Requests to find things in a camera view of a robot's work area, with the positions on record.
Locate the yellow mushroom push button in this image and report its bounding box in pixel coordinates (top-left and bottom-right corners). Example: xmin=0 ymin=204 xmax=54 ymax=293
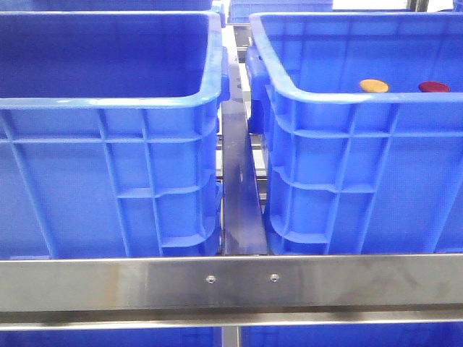
xmin=359 ymin=79 xmax=389 ymax=93

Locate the red mushroom push button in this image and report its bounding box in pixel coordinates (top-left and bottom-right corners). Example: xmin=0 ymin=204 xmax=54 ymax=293
xmin=418 ymin=81 xmax=450 ymax=93

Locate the left blue plastic crate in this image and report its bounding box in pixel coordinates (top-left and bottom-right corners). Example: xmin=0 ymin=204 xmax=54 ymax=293
xmin=1 ymin=11 xmax=229 ymax=260

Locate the blue plastic crate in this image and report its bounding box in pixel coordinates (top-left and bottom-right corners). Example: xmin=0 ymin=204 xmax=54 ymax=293
xmin=247 ymin=12 xmax=462 ymax=254
xmin=1 ymin=11 xmax=229 ymax=260

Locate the right blue plastic crate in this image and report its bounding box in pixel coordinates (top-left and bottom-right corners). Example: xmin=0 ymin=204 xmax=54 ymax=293
xmin=247 ymin=12 xmax=462 ymax=254

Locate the far right blue crate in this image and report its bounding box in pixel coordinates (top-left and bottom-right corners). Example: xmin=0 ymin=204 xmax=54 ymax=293
xmin=229 ymin=0 xmax=333 ymax=24

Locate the lower left blue crate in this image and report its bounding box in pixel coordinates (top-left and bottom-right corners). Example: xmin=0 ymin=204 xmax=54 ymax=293
xmin=1 ymin=327 xmax=221 ymax=346

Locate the lower right blue crate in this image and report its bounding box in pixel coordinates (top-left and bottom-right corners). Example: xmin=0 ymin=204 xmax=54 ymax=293
xmin=242 ymin=322 xmax=462 ymax=346

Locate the far left blue crate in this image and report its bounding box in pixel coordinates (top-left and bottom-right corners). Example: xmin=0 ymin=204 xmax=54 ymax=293
xmin=1 ymin=0 xmax=226 ymax=27

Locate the left rail screw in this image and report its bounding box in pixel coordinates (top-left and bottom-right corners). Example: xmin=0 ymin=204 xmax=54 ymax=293
xmin=205 ymin=275 xmax=216 ymax=284

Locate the rail screw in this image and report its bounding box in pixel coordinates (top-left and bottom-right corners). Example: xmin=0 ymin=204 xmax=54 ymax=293
xmin=270 ymin=273 xmax=280 ymax=283
xmin=205 ymin=275 xmax=216 ymax=284

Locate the right rail screw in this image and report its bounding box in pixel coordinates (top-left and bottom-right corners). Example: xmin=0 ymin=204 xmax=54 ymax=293
xmin=270 ymin=273 xmax=280 ymax=283

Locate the steel vertical post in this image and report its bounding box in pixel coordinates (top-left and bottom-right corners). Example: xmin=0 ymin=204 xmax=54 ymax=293
xmin=220 ymin=326 xmax=242 ymax=347

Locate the stainless steel front rail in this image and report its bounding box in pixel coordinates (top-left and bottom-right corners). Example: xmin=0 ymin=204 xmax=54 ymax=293
xmin=1 ymin=254 xmax=462 ymax=330

